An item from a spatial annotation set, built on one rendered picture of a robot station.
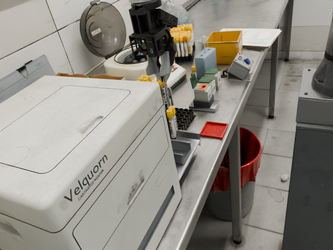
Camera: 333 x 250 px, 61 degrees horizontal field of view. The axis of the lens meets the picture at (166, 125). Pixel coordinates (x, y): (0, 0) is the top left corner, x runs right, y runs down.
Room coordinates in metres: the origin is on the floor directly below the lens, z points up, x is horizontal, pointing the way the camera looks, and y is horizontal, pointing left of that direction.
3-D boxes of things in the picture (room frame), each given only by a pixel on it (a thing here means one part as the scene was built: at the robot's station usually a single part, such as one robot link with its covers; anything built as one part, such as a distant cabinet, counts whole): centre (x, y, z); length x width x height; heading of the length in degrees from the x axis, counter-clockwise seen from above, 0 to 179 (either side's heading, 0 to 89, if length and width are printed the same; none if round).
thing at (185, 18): (1.77, -0.19, 0.94); 0.20 x 0.17 x 0.14; 132
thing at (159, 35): (0.70, 0.00, 1.19); 0.09 x 0.08 x 0.12; 149
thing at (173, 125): (0.72, -0.02, 0.93); 0.17 x 0.09 x 0.11; 149
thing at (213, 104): (0.81, -0.14, 0.89); 0.09 x 0.05 x 0.04; 59
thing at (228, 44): (1.16, -0.31, 0.93); 0.13 x 0.13 x 0.10; 64
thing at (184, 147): (0.52, 0.00, 0.92); 0.21 x 0.07 x 0.05; 149
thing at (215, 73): (0.93, -0.20, 0.91); 0.05 x 0.04 x 0.07; 59
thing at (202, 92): (0.81, -0.14, 0.92); 0.05 x 0.04 x 0.06; 59
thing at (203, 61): (1.03, -0.20, 0.92); 0.10 x 0.07 x 0.10; 141
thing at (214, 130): (0.67, -0.13, 0.88); 0.07 x 0.07 x 0.01; 59
